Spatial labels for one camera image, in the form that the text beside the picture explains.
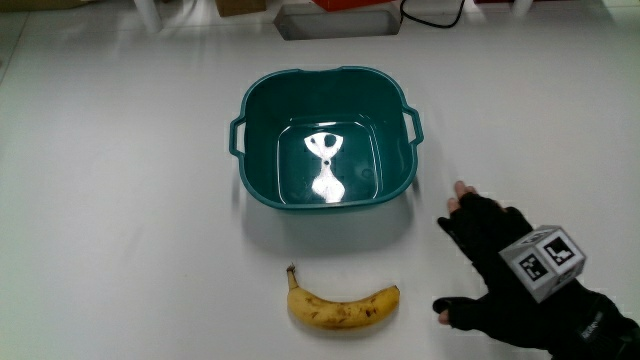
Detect person's right hand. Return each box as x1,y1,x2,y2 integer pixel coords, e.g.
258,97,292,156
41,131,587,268
432,180,640,360

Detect yellow banana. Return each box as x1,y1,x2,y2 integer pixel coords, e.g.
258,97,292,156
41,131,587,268
285,263,401,331

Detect white desk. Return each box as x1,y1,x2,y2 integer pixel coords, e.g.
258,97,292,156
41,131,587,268
0,0,640,360

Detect green plastic basin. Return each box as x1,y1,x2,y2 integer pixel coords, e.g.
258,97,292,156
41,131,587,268
228,65,425,212

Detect red box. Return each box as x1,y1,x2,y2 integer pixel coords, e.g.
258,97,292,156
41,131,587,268
310,0,396,13

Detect brown cardboard box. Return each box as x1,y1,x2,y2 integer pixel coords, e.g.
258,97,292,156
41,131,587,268
214,0,268,18

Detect black cable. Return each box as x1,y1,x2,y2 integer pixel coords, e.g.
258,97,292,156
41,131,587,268
399,0,467,30

